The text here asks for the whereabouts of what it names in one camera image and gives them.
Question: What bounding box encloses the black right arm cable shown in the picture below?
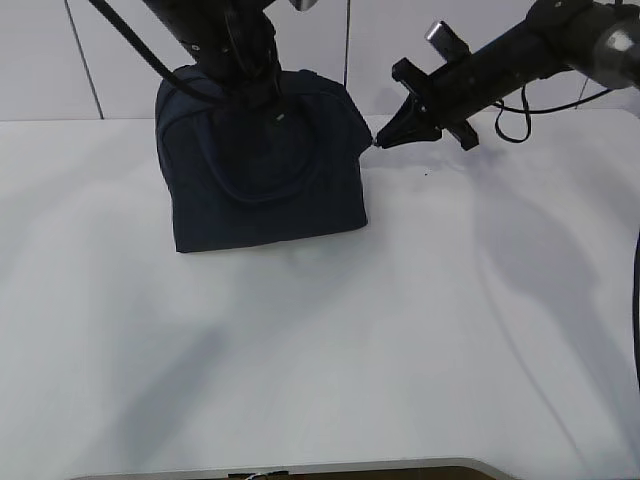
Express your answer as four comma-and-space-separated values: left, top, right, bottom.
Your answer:
492, 84, 640, 391

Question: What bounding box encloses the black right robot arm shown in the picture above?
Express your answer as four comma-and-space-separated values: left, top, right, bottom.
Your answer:
375, 1, 639, 150

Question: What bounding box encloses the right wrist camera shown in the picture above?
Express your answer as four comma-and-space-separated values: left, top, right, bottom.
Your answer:
424, 20, 471, 62

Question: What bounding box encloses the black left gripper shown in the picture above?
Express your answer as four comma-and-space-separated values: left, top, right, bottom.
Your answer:
199, 29, 281, 110

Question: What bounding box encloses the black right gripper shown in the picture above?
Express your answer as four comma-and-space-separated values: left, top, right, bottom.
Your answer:
375, 58, 479, 150

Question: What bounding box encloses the black camera cable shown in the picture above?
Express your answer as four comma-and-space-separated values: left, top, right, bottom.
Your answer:
87, 0, 231, 109

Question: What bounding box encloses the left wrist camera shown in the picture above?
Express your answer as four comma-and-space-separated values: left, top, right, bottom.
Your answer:
289, 0, 318, 12

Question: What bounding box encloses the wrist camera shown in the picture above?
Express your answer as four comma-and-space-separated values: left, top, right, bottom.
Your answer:
424, 20, 471, 62
289, 0, 318, 12

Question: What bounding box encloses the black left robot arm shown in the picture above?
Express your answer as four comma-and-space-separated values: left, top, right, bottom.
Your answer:
145, 0, 282, 109

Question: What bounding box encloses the dark blue lunch bag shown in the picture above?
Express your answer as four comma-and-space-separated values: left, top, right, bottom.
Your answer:
155, 66, 372, 253

